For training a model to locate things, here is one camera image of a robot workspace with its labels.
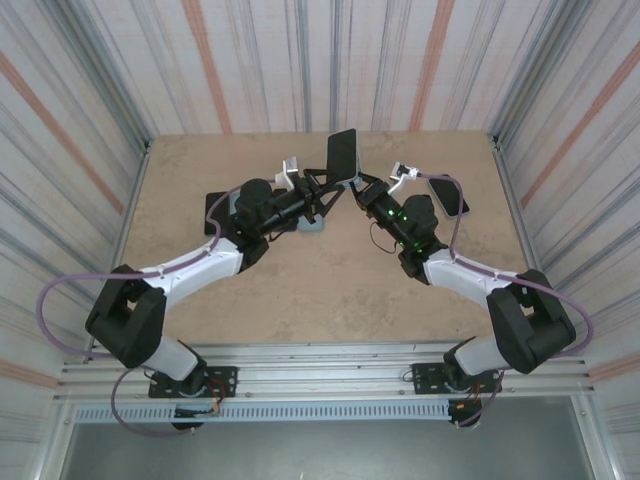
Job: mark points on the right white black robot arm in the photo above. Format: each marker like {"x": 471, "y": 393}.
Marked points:
{"x": 460, "y": 272}

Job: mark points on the wide aluminium side profile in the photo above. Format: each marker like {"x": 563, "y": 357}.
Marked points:
{"x": 530, "y": 250}

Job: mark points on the narrow aluminium side profile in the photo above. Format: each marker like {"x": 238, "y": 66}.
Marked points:
{"x": 129, "y": 205}

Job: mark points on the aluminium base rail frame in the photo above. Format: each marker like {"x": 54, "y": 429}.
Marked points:
{"x": 320, "y": 372}

